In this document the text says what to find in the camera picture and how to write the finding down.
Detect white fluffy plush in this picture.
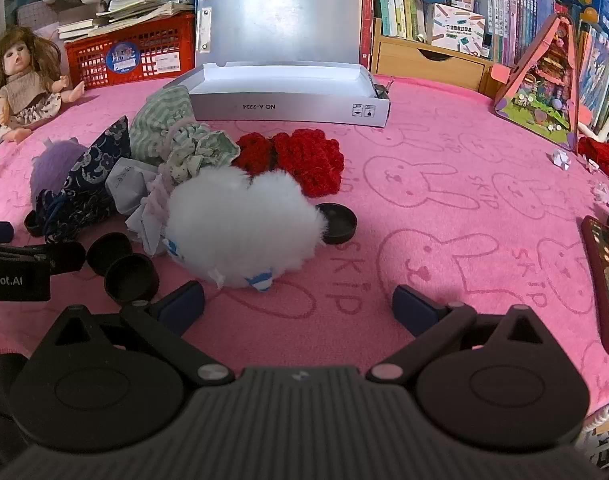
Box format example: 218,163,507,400
163,166,327,292

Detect red plastic crate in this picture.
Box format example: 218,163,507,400
64,11,196,89

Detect black round cups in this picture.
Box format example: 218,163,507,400
104,253,160,304

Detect pink bunny print blanket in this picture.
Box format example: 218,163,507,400
0,72,609,421

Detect green checked cloth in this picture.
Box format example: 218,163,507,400
129,85,241,182

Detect triangular diorama house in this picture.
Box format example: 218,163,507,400
493,12,581,154

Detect red yarn bundle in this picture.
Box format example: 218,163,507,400
578,137,609,182

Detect red crochet piece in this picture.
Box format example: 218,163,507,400
233,128,346,198

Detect small black round lid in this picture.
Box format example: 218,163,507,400
24,210,46,237

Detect grey file box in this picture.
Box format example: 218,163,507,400
189,0,391,128

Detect row of upright books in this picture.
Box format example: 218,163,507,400
194,0,609,128

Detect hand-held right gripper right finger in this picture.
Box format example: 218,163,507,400
365,284,566,384

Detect white cloth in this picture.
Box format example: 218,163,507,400
106,157,171,257

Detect brown haired doll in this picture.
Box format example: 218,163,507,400
0,26,86,144

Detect navy floral pouch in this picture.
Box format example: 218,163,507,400
34,116,133,242

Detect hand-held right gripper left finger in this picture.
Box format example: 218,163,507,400
32,281,236,387

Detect purple fluffy plush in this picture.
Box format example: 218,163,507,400
29,139,88,202

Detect wooden drawer box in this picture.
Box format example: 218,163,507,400
371,17,501,94

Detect white pencil print box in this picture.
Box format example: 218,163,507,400
426,2,486,57

